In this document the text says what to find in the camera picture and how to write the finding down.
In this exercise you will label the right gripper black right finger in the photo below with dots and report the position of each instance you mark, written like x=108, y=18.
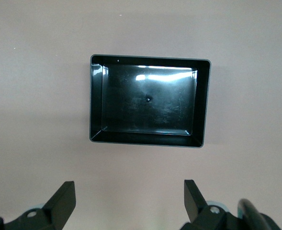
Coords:
x=195, y=206

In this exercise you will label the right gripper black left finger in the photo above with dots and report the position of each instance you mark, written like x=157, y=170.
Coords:
x=59, y=206

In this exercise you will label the black plastic box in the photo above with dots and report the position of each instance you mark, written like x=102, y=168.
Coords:
x=145, y=100

